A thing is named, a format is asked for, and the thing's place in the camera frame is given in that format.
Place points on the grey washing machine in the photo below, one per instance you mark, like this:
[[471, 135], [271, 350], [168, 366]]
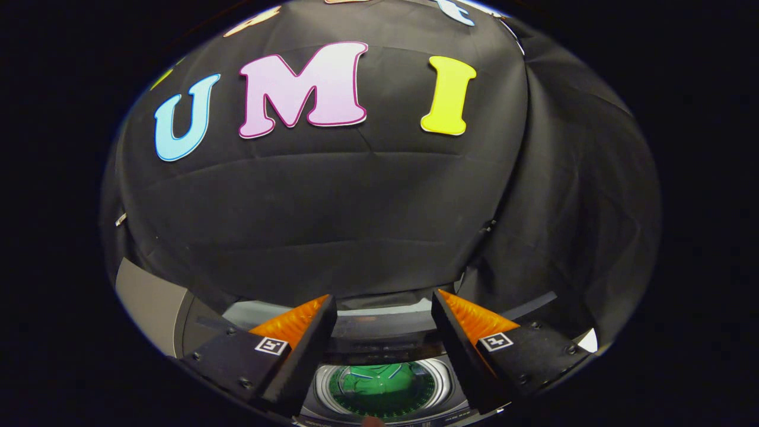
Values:
[[323, 385]]

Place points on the silver cloth clip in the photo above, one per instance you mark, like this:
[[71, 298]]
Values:
[[120, 219]]

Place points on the black backdrop cloth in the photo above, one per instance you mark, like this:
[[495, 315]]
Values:
[[356, 207]]

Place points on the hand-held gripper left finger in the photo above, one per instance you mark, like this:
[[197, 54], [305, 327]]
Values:
[[308, 356]]

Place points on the green polo shirt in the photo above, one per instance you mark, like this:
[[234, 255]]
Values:
[[379, 385]]

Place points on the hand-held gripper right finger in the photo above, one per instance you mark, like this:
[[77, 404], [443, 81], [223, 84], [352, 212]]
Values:
[[459, 353]]

